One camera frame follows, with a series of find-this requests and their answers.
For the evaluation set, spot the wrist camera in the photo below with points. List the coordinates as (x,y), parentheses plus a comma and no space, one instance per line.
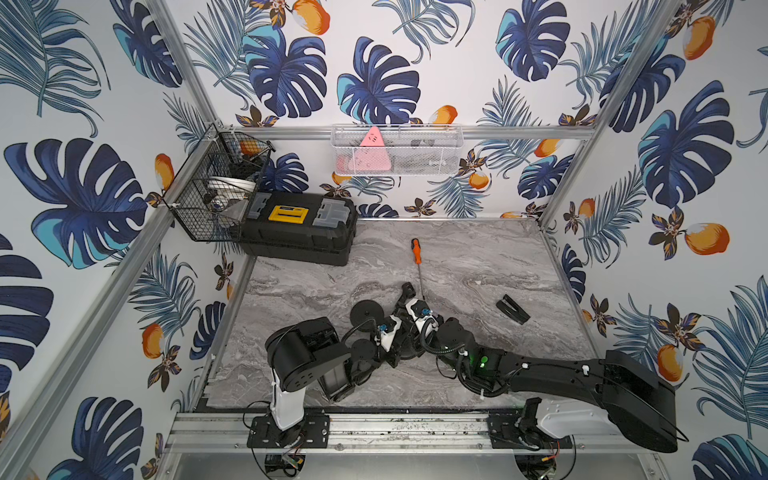
(419,312)
(388,331)

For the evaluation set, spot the aluminium front rail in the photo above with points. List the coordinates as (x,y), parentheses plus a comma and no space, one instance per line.
(348,433)

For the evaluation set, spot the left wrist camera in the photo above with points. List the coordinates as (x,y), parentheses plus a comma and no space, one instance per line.
(388,331)

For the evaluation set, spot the pink triangle card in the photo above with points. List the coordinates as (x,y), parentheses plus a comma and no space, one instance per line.
(371,156)

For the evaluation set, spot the black plastic toolbox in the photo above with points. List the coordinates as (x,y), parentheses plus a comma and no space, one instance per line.
(300,227)

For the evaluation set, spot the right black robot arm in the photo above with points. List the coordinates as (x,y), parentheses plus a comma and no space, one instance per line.
(639,403)

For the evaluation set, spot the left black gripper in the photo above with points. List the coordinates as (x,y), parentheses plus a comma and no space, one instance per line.
(395,352)

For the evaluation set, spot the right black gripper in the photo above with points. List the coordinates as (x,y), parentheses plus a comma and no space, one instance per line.
(441,327)

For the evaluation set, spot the black wire basket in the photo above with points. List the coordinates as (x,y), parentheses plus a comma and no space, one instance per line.
(216,187)

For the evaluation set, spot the black round base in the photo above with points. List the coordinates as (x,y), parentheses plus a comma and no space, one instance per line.
(366,315)
(409,351)

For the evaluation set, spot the black clip piece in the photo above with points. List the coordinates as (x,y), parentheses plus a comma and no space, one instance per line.
(510,308)

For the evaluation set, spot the orange handled screwdriver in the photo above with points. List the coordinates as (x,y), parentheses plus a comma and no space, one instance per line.
(417,257)

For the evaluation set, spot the black stand pole left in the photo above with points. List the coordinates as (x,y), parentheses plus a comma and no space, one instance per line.
(408,293)

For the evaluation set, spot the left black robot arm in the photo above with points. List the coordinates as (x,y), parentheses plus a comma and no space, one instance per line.
(312,351)

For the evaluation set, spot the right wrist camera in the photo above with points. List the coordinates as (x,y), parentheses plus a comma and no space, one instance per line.
(419,312)

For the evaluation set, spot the clear mesh wall tray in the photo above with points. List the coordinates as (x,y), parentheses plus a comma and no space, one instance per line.
(415,150)

